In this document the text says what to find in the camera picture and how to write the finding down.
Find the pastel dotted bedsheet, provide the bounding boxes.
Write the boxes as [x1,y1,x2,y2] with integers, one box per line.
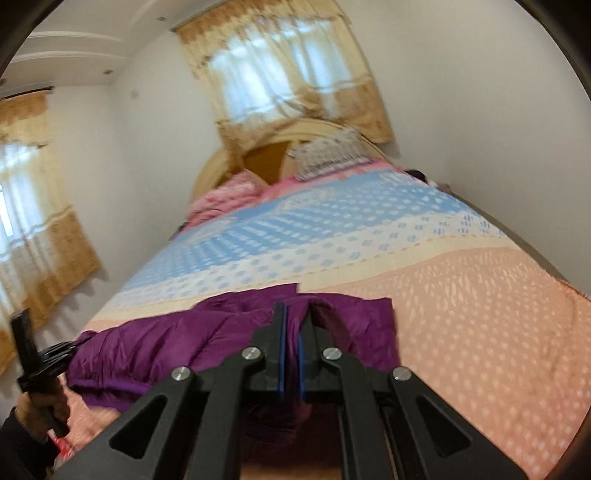
[51,159,591,480]

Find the person's left hand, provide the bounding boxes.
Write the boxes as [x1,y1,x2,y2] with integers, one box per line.
[13,369,71,440]

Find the beige wooden headboard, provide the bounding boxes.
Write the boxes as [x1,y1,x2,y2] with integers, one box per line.
[190,117,393,204]

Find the purple hooded puffer jacket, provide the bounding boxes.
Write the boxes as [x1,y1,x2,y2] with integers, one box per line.
[65,282,400,457]

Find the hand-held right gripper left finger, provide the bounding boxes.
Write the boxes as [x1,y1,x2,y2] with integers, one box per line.
[51,302,289,480]

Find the dark curtain rod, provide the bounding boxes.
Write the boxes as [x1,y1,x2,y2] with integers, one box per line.
[0,84,55,100]

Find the beige floral curtain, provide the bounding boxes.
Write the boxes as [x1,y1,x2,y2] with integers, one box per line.
[173,0,396,172]
[0,90,102,376]

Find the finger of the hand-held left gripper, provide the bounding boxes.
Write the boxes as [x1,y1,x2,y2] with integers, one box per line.
[38,340,83,371]

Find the striped patterned pillow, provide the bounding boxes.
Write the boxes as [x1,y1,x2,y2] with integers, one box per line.
[290,128,376,182]

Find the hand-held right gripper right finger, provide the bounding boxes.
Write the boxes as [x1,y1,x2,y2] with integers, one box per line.
[298,302,529,480]

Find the pink folded blanket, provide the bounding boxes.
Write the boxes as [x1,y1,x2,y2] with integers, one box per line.
[185,170,269,227]

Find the person's left forearm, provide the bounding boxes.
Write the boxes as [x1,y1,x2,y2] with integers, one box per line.
[0,406,57,480]

